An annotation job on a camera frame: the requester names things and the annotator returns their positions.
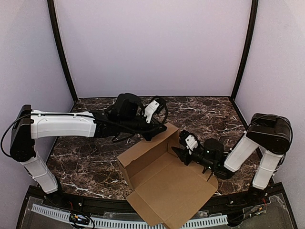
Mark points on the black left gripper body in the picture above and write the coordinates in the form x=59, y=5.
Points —
x=154, y=127

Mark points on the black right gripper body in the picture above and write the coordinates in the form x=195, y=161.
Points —
x=186, y=155

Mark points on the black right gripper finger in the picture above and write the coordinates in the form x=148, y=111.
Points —
x=180, y=154
x=178, y=150

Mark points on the brown cardboard box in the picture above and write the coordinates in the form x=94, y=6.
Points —
x=164, y=190

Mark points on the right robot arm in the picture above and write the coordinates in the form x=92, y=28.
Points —
x=271, y=133

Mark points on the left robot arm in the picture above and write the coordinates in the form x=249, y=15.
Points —
x=127, y=115

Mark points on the small electronics board right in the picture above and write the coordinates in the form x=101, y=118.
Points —
x=258, y=211

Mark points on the small electronics board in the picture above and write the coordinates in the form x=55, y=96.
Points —
x=258, y=211
x=78, y=219

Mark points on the small electronics board left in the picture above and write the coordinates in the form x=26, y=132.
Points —
x=78, y=219

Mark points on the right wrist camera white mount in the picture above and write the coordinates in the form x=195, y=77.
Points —
x=191, y=142

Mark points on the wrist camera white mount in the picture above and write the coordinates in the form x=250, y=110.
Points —
x=155, y=106
x=191, y=142

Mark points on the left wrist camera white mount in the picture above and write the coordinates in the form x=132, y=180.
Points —
x=155, y=106

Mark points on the black front rail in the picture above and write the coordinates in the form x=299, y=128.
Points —
x=231, y=203

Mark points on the white slotted cable duct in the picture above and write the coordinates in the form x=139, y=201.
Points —
x=100, y=223

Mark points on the left black frame post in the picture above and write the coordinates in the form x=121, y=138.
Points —
x=60, y=49

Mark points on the black frame post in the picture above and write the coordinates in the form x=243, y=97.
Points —
x=60, y=49
x=246, y=49

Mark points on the right black frame post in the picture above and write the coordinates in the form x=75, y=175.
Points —
x=246, y=49

